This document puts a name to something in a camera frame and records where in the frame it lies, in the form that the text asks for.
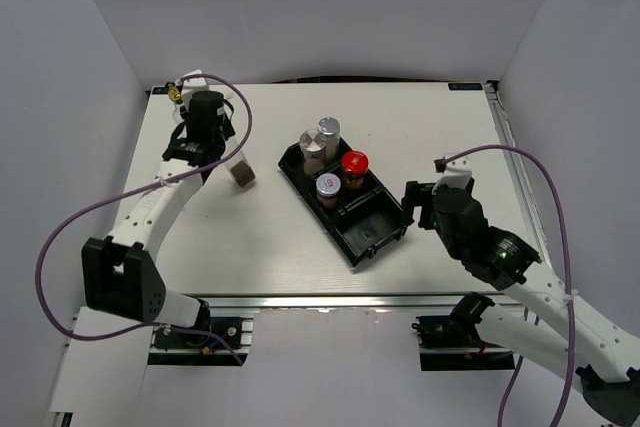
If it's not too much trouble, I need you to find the black three-compartment tray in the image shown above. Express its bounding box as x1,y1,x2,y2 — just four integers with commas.
278,141,407,267

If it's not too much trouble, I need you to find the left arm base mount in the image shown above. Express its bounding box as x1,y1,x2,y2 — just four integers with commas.
147,309,254,367

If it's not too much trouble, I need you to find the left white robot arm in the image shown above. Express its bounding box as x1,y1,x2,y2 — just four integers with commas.
81,91,234,346

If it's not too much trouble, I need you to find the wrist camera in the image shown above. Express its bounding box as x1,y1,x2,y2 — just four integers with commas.
433,154,472,193
176,69,208,100

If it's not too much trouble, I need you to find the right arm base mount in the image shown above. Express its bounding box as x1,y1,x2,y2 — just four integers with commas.
411,292,515,372

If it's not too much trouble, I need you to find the glass bottle with dark sauce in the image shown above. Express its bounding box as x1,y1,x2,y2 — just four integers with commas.
222,134,256,188

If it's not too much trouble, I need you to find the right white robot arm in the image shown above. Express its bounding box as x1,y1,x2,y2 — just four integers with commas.
401,181,639,426

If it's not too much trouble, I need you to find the red-lid sauce jar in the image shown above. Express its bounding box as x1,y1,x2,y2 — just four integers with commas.
341,150,369,191

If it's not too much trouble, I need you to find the white-label lid spice jar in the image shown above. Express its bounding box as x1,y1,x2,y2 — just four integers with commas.
315,173,341,210

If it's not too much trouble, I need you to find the silver-lid white seasoning bottle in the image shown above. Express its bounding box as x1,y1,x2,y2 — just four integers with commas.
299,129,327,176

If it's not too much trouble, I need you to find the clear glass gold-spout bottle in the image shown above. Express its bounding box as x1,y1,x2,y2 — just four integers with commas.
167,84,187,124

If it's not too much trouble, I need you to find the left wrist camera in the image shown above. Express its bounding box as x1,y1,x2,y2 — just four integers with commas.
176,69,208,100

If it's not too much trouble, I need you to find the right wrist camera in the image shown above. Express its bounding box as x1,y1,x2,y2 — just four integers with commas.
433,154,472,193

